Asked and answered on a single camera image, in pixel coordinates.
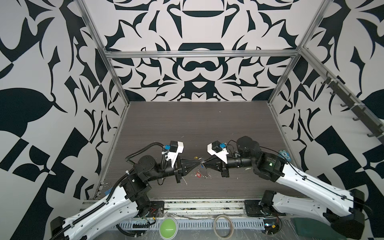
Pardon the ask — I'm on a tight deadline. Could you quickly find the metal keyring with yellow tag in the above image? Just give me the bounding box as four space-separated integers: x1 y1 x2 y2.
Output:
194 157 211 179

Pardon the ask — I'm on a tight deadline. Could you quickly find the white slotted cable duct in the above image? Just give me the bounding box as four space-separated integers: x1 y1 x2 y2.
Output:
119 219 265 231

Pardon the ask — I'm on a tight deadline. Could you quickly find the aluminium front rail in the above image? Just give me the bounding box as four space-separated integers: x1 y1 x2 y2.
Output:
79 196 301 221

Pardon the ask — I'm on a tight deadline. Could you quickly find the tape roll ring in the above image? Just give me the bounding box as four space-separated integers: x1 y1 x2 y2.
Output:
212 214 235 240

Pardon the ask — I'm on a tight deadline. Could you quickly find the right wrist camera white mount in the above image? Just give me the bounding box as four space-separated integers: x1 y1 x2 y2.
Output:
207 141 229 164

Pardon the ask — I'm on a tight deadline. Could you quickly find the light blue toy block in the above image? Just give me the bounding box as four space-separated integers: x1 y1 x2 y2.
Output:
279 150 292 162

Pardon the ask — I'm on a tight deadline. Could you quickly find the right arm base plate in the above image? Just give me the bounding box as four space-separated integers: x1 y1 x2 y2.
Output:
244 200 268 218

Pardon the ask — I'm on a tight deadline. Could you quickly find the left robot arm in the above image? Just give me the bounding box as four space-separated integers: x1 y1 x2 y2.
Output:
51 141 201 240

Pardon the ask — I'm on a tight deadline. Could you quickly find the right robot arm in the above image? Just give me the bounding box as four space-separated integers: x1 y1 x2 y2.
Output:
205 136 365 240

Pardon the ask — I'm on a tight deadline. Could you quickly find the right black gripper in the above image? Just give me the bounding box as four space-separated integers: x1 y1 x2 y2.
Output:
203 152 257 177

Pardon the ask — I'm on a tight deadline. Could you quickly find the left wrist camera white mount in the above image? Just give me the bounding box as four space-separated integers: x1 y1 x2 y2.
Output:
164 141 184 168

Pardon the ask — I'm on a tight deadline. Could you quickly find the aluminium frame crossbar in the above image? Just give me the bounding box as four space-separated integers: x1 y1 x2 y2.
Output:
105 50 298 59

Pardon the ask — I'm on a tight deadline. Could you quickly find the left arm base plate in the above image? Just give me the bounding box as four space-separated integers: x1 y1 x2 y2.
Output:
146 201 165 218

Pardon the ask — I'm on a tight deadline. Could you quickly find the green round button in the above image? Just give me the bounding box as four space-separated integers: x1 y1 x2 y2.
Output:
159 217 179 240

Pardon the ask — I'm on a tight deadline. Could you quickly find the dark green cloth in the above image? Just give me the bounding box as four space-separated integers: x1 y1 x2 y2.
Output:
291 218 347 240

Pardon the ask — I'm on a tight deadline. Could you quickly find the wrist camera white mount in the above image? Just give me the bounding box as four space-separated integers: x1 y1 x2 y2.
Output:
164 141 184 168
207 141 229 164

